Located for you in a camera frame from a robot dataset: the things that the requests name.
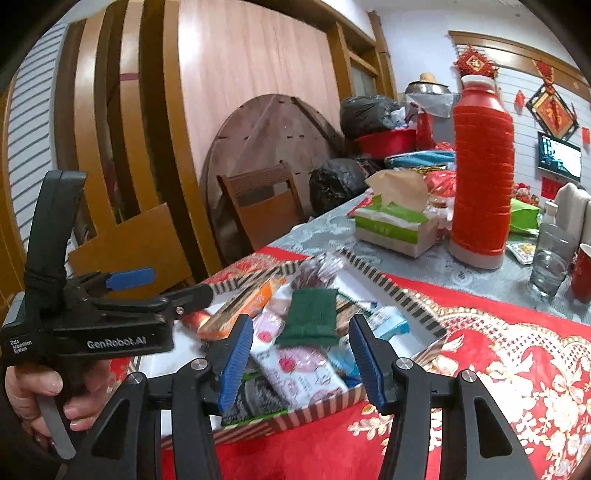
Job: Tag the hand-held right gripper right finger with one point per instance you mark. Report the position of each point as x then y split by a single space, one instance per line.
367 364

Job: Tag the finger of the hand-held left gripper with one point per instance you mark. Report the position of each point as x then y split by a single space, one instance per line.
189 297
131 279

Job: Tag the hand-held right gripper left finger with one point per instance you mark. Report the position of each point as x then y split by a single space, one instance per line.
235 364

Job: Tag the red snack packet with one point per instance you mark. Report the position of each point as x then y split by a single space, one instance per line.
196 318

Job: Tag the black green-edged snack packet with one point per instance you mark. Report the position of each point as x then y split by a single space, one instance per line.
263 399

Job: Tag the orange clear biscuit packet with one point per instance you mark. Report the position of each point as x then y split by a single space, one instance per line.
244 302

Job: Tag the white purple snack packet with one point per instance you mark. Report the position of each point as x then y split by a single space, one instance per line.
300 374

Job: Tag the dark green snack packet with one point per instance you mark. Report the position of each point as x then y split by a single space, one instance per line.
307 318

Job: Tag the striped cardboard box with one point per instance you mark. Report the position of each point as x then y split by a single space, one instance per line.
300 415

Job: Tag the clear plastic snack bag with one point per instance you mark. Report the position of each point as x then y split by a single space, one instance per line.
318 272

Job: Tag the person's left hand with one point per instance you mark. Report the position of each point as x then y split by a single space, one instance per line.
87 397

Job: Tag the wooden slatted chair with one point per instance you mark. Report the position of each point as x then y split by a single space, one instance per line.
138 244

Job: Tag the blue white snack packet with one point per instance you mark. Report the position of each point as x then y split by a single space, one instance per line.
392 323

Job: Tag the small white pink packet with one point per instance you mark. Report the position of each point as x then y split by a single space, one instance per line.
268 327

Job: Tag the wooden folding chair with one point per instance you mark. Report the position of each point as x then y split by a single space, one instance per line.
268 217

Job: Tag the red floral tablecloth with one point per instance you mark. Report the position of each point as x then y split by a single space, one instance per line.
485 369

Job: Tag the grey lace tablecloth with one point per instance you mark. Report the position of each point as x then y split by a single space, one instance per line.
461 277

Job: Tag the green white tissue box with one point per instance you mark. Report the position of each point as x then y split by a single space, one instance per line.
392 228

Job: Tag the round wooden tabletop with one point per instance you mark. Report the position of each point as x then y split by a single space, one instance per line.
258 134

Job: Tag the black garbage bag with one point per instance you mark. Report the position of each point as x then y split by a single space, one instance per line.
337 184
367 115

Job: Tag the small printed packet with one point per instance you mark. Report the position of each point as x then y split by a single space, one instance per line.
521 251

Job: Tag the red plastic bag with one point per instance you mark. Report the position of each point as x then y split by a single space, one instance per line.
441 182

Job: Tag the clear glass tumbler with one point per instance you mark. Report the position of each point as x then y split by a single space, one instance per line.
547 272

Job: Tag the blue bag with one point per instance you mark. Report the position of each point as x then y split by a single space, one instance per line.
415 159

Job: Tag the red ribbed thermos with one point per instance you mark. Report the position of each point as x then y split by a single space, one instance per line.
480 175

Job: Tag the red plastic basin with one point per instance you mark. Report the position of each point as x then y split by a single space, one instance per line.
385 143

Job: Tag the red speckled mug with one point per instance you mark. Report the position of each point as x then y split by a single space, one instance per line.
582 277

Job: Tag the white bottle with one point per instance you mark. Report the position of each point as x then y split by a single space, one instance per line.
549 213

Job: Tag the light wooden wardrobe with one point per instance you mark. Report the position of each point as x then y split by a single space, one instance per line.
240 55

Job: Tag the grey cloth on chair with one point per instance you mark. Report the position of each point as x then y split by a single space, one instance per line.
572 207

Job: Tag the television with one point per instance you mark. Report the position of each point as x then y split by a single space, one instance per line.
561 159

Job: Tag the metal pot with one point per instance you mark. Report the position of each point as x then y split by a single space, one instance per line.
427 85

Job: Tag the diamond red wall decoration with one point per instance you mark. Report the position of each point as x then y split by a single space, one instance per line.
551 110

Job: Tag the red knot wall ornament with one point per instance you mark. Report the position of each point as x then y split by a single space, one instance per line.
475 62

